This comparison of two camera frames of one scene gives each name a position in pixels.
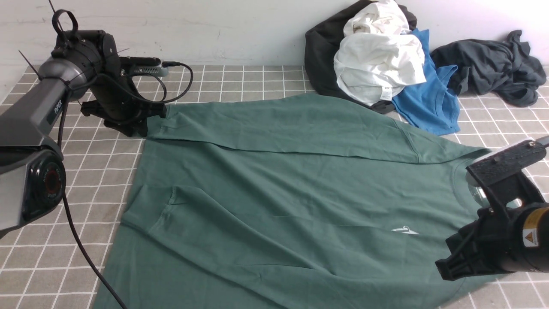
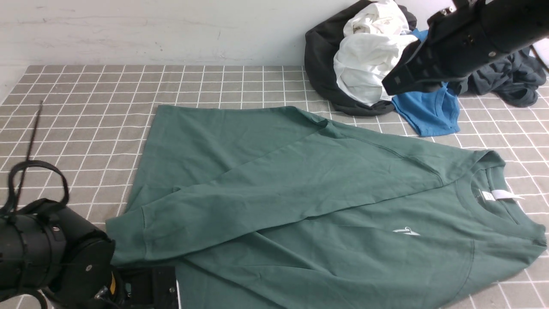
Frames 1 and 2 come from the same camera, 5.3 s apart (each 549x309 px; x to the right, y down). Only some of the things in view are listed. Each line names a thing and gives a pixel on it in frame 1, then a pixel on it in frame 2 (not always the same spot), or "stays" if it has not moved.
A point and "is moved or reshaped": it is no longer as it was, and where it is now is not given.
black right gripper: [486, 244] -> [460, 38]
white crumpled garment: [377, 57] stays
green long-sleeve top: [299, 202] is moved or reshaped
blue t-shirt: [432, 105] stays
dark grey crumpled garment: [506, 67] stays
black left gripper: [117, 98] -> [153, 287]
